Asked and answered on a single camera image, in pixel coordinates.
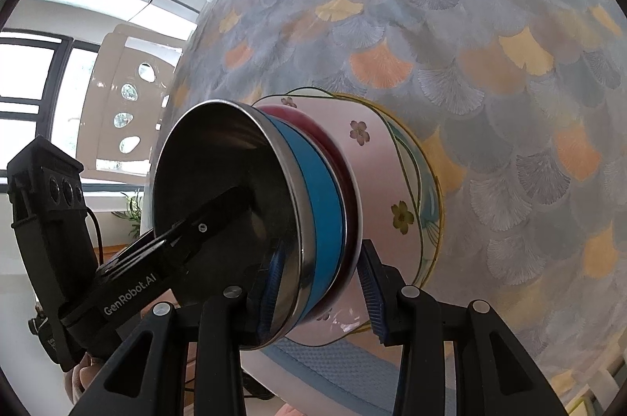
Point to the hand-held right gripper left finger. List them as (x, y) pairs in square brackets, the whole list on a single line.
[(269, 298)]

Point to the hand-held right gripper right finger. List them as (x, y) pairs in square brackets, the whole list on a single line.
[(374, 298)]

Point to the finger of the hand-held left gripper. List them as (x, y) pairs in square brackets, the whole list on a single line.
[(215, 220)]

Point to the round blue leaf plate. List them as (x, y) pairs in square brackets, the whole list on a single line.
[(431, 210)]

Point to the pink patterned bowl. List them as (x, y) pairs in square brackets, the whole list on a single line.
[(338, 161)]

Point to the blue mesh mat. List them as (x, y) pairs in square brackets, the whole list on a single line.
[(318, 362)]

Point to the green potted plant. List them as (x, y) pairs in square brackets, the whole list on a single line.
[(133, 215)]

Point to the white dining chair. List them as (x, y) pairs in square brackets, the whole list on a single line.
[(105, 102)]

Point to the dark-framed window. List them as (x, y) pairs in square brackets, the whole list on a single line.
[(19, 73)]

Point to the fan-patterned tablecloth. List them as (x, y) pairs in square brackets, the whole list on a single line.
[(490, 102)]

